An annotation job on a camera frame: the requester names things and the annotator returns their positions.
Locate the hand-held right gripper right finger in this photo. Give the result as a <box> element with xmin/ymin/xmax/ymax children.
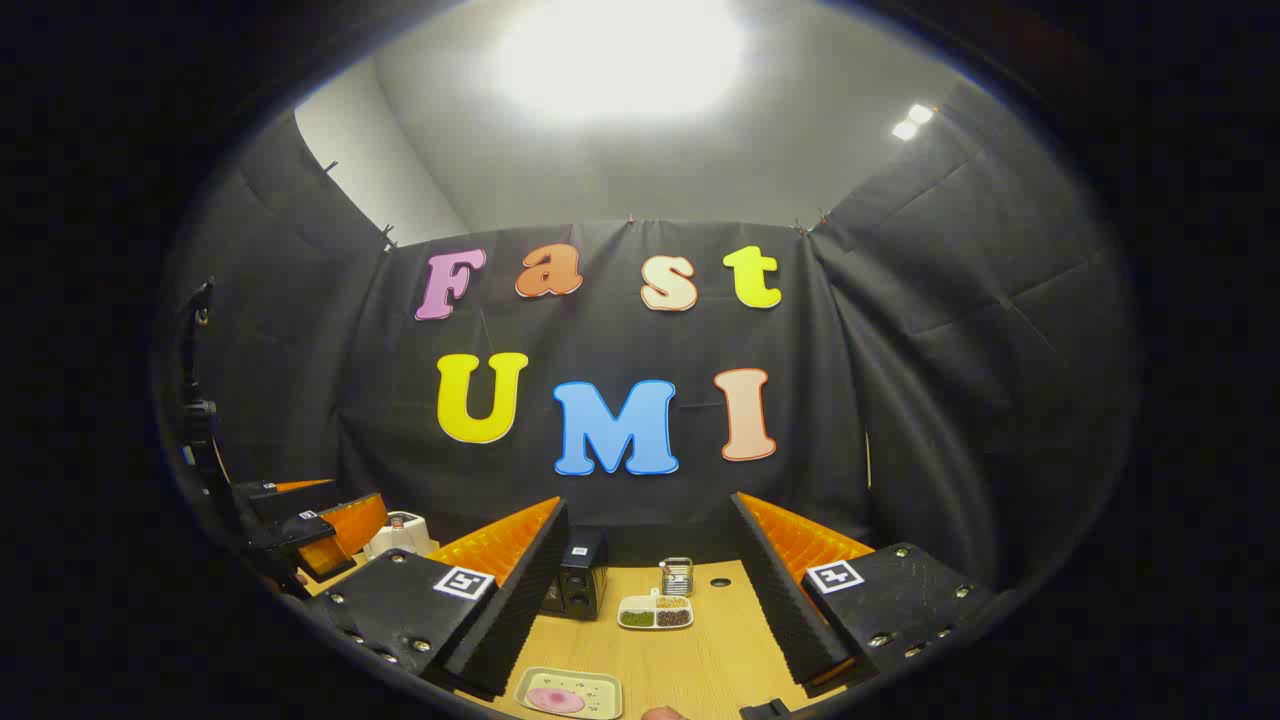
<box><xmin>728</xmin><ymin>490</ymin><xmax>999</xmax><ymax>699</ymax></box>

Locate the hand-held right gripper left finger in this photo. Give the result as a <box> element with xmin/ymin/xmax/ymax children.
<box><xmin>303</xmin><ymin>496</ymin><xmax>571</xmax><ymax>701</ymax></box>

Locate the black electric oven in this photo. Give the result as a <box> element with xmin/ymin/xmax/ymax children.
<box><xmin>540</xmin><ymin>528</ymin><xmax>609</xmax><ymax>621</ymax></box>

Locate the white toaster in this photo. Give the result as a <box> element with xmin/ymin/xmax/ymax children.
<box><xmin>362</xmin><ymin>510</ymin><xmax>439</xmax><ymax>561</ymax></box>

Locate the white divided bean plate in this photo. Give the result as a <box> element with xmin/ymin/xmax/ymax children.
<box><xmin>617</xmin><ymin>595</ymin><xmax>694</xmax><ymax>631</ymax></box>

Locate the black backdrop cloth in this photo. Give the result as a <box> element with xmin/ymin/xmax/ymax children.
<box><xmin>160</xmin><ymin>80</ymin><xmax>1141</xmax><ymax>601</ymax></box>

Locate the large ceiling light panel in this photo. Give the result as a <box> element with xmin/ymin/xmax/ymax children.
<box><xmin>495</xmin><ymin>0</ymin><xmax>746</xmax><ymax>126</ymax></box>

